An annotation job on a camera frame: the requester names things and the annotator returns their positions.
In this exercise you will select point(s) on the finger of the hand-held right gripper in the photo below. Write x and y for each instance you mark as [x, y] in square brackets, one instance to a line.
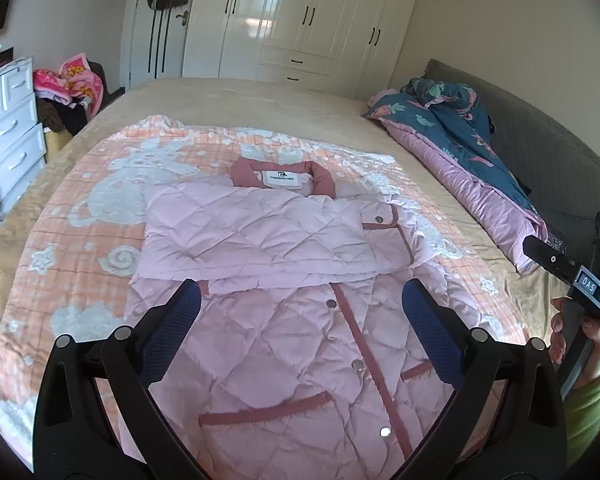
[545, 256]

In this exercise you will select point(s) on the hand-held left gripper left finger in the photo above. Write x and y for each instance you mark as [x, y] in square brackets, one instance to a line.
[172, 322]

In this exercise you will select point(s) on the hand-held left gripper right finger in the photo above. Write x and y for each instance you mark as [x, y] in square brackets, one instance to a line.
[430, 327]

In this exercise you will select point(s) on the pink quilted jacket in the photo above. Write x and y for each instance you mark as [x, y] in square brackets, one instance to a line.
[280, 360]

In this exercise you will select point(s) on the person's right hand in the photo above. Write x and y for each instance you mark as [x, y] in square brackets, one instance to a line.
[557, 335]

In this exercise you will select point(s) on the grey padded headboard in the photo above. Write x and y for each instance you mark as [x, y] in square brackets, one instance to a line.
[555, 160]

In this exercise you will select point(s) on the orange checked blanket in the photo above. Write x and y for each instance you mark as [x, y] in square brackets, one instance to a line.
[80, 210]

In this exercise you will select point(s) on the blue floral quilt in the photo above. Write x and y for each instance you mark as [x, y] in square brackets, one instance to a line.
[450, 125]

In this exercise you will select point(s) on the dark chair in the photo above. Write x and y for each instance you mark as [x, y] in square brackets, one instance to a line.
[65, 117]

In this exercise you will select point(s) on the bed with beige sheet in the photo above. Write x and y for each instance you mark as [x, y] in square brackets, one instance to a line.
[230, 95]

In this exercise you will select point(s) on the white drawer chest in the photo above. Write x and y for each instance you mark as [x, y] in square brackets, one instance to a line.
[10, 125]

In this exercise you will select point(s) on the pink printed cloth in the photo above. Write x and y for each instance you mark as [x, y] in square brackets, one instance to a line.
[75, 77]

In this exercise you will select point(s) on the white door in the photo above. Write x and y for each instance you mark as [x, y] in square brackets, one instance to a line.
[140, 50]

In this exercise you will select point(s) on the white glossy wardrobe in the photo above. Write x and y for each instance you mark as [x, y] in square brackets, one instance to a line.
[280, 10]

